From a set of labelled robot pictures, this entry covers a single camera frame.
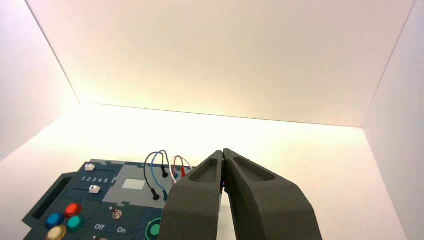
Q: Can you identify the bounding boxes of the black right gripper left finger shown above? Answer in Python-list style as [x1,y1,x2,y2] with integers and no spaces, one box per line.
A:
[157,150,225,240]

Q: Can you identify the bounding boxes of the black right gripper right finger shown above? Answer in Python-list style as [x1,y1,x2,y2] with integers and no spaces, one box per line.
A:
[223,148,323,240]

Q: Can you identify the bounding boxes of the large green illuminated button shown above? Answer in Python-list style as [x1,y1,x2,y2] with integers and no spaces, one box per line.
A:
[145,217,163,240]

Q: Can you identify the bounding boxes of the grey board panel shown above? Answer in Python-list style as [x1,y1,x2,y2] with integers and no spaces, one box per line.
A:
[102,164,195,210]

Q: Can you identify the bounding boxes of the white square display window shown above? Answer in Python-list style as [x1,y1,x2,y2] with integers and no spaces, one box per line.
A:
[121,178,147,191]

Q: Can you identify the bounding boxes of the dark blue task board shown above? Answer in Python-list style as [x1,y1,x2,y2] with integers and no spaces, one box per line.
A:
[22,158,200,240]

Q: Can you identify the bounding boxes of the green round push button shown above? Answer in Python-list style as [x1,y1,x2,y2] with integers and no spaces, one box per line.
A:
[66,215,86,232]

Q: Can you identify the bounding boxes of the red round push button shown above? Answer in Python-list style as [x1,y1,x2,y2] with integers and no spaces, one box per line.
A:
[64,202,83,219]

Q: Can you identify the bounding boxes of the yellow round push button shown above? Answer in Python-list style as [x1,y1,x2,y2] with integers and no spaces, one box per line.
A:
[45,225,67,240]

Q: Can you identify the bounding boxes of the blue round push button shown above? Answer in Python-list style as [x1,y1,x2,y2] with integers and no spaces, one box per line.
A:
[44,212,65,230]

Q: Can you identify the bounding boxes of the white jumper cable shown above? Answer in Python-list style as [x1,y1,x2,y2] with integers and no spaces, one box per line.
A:
[169,155,194,185]

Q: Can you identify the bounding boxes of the red jumper cable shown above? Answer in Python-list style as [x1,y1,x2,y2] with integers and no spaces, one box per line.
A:
[172,155,187,179]

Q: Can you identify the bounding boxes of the blue jumper cable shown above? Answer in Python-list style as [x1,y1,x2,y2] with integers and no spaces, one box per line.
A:
[150,149,169,202]

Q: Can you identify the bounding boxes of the black jumper cable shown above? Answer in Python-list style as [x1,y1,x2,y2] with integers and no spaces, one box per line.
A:
[143,151,170,202]

